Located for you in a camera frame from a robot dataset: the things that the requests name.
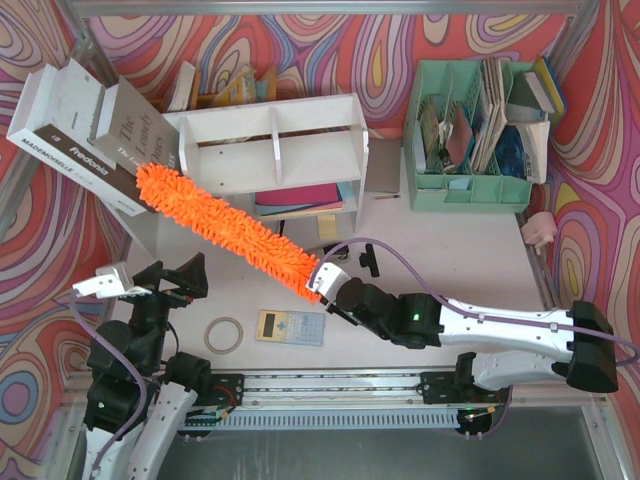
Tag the orange chenille duster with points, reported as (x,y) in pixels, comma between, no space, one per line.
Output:
(180,199)

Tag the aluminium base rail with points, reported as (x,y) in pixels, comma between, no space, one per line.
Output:
(315,399)

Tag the pink piggy figurine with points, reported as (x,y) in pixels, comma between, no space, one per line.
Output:
(539,230)

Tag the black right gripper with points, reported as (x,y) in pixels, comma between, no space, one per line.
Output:
(334,304)

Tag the yellow grey calculator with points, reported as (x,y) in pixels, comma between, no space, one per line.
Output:
(291,327)

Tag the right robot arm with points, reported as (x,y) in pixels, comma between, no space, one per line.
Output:
(570,345)

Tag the large white brown book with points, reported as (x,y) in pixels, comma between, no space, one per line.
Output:
(55,116)

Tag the books behind shelf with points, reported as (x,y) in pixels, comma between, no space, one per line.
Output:
(185,92)

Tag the black T-shaped clip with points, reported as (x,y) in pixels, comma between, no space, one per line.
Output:
(368,260)

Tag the roll of tape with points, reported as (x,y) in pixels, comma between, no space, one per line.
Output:
(223,335)

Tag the grey black stapler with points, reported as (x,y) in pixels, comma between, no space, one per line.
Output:
(336,254)

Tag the white wooden bookshelf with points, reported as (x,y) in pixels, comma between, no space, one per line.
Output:
(245,149)

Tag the stack of coloured paper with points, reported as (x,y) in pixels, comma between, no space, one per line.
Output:
(300,200)

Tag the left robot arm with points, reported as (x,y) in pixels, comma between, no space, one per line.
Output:
(137,401)

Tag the grey notebook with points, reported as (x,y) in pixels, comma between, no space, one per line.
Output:
(383,169)

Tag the books in organizer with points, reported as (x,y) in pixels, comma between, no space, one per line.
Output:
(534,107)

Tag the yellow sticky note pad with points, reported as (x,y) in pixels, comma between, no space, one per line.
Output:
(327,226)

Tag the grey Lonely Ones book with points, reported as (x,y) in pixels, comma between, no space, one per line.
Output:
(132,132)

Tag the mint green desk organizer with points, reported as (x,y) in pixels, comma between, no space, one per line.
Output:
(455,119)

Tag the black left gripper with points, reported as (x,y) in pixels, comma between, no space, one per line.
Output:
(167,286)

